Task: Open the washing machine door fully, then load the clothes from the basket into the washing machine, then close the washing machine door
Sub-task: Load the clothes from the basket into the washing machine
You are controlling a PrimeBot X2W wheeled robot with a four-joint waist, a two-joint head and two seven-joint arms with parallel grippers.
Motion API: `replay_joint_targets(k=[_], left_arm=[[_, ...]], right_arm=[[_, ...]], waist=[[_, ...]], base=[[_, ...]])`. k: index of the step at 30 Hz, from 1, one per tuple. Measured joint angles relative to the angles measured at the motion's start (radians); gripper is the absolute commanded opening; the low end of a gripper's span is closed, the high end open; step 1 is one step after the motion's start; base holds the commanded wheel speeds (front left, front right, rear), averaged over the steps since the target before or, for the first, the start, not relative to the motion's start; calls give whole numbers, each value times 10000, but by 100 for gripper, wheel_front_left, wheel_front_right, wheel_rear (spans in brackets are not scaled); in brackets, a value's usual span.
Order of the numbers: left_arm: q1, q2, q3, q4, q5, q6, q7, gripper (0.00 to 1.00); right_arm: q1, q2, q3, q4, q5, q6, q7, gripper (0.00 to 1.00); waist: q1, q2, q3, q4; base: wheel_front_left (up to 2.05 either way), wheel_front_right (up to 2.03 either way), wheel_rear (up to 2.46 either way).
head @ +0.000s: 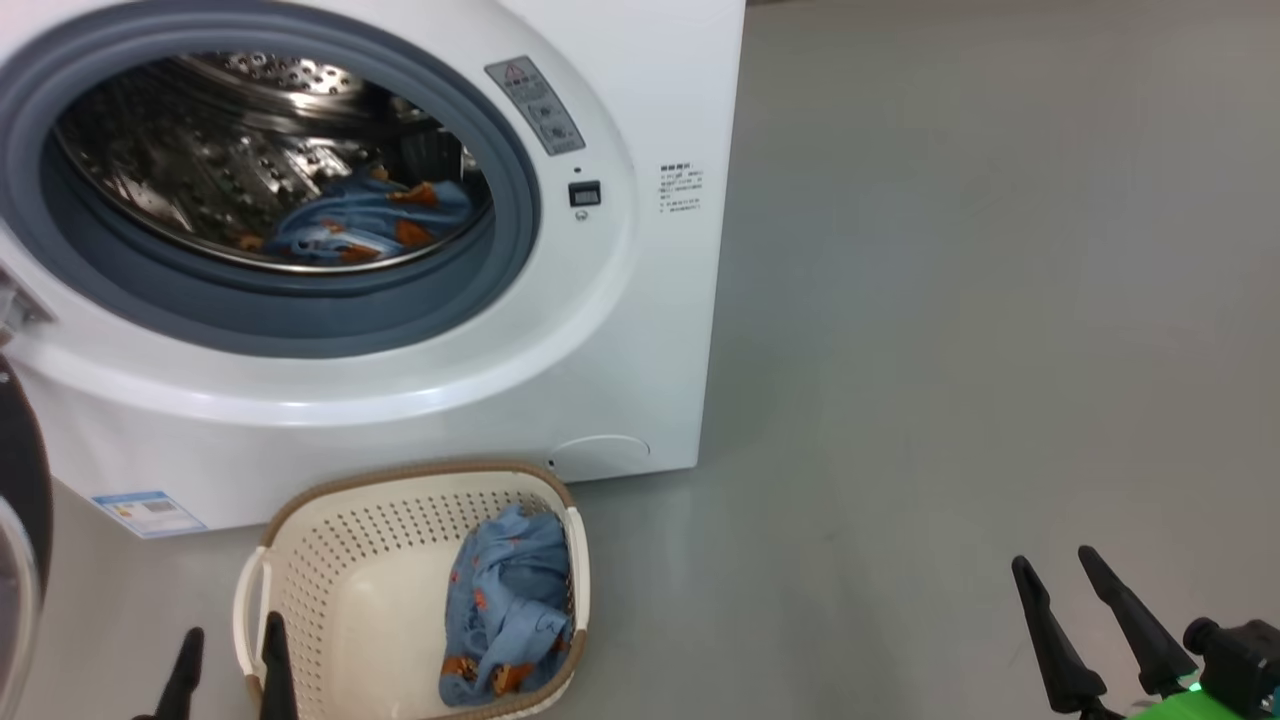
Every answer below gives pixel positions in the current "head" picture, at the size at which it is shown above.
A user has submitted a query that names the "blue energy label sticker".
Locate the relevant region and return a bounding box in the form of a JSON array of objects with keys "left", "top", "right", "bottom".
[{"left": 92, "top": 490, "right": 208, "bottom": 539}]

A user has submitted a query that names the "cream perforated laundry basket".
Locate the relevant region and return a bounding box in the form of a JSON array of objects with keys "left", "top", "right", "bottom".
[{"left": 232, "top": 460, "right": 591, "bottom": 720}]

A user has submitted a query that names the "white front-load washing machine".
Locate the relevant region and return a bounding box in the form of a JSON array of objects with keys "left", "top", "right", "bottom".
[{"left": 0, "top": 0, "right": 746, "bottom": 541}]

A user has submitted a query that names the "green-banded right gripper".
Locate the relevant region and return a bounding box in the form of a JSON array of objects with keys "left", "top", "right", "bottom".
[{"left": 1010, "top": 545, "right": 1280, "bottom": 720}]

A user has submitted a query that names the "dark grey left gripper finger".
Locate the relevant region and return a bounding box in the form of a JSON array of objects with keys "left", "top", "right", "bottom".
[
  {"left": 258, "top": 612, "right": 299, "bottom": 720},
  {"left": 155, "top": 628, "right": 206, "bottom": 720}
]

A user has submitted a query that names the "grey warning label strip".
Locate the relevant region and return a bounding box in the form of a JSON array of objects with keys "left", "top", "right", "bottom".
[{"left": 485, "top": 57, "right": 586, "bottom": 157}]

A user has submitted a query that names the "black round glass washer door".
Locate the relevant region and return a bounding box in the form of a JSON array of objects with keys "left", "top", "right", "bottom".
[{"left": 0, "top": 355, "right": 54, "bottom": 701}]

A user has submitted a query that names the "blue garment with orange print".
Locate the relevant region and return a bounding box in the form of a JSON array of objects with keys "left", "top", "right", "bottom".
[
  {"left": 438, "top": 505, "right": 576, "bottom": 708},
  {"left": 235, "top": 175, "right": 473, "bottom": 266}
]

